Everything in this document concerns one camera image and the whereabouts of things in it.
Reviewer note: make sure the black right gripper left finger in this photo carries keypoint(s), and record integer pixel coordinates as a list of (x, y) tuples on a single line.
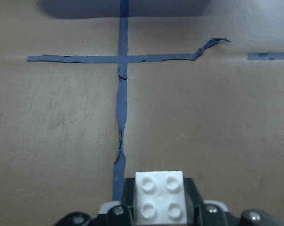
[(127, 202)]

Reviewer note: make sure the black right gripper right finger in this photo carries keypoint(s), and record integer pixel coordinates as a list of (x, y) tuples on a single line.
[(193, 202)]

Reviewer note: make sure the white block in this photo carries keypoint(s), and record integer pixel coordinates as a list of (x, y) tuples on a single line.
[(159, 198)]

